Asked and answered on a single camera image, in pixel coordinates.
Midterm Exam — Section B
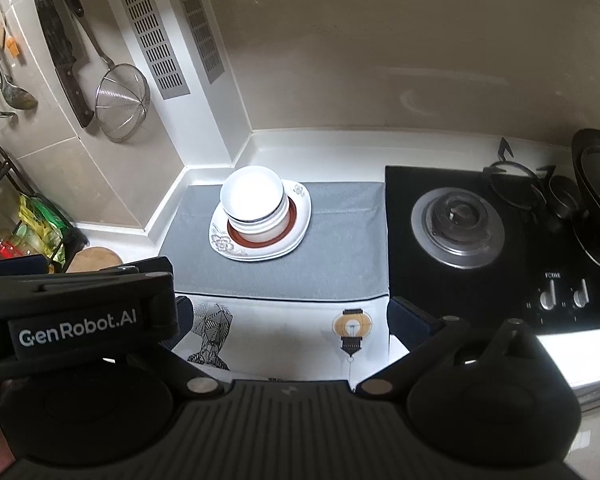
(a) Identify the white printed cloth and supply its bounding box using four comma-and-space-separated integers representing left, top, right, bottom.
174, 295, 407, 385

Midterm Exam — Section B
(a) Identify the cream white bowl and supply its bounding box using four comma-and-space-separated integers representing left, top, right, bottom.
227, 194, 290, 244

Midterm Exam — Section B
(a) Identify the stove knob right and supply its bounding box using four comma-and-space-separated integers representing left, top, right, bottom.
572, 278, 590, 309

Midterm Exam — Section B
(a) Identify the black wok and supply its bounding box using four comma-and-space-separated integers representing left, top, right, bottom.
571, 129, 600, 266

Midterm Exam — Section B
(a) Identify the hanging kitchen cleaver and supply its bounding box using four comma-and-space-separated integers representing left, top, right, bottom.
34, 0, 94, 128

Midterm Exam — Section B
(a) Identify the stove knob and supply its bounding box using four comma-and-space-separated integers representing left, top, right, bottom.
572, 278, 590, 309
539, 278, 557, 311

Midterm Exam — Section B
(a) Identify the metal mesh strainer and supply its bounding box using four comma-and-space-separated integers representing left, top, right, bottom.
65, 0, 150, 143

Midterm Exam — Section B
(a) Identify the plain white bowl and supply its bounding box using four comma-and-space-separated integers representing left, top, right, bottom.
220, 166, 285, 222

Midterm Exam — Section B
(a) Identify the stove burner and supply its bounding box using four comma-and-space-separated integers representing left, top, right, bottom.
411, 188, 505, 270

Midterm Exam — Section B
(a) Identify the orange red plate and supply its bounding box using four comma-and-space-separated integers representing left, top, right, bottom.
226, 196, 297, 248

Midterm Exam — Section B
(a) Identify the grey vent grille right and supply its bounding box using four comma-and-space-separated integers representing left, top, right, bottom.
178, 0, 224, 84

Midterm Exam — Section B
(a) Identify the hanging metal ladle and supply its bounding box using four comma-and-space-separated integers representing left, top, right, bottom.
0, 6, 40, 112

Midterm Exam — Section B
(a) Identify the black gas stove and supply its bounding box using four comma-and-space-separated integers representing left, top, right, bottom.
385, 166, 600, 335

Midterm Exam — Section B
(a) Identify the black pot support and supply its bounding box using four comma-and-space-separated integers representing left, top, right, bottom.
482, 138, 556, 211

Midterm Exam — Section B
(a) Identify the grey counter mat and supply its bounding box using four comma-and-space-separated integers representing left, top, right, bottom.
159, 182, 389, 302

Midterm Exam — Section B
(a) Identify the grey vent grille left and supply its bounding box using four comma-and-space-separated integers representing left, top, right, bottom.
121, 0, 189, 100

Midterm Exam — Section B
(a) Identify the white floral plate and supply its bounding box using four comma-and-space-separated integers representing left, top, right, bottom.
209, 180, 312, 262

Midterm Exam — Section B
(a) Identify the stove knob left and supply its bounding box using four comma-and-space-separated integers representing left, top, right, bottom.
539, 278, 557, 311

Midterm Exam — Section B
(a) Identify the grey vent grille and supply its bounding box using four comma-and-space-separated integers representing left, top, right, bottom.
178, 0, 224, 84
121, 0, 189, 100

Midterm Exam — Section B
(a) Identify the wooden cutting board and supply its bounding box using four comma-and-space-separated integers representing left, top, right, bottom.
66, 247, 122, 273

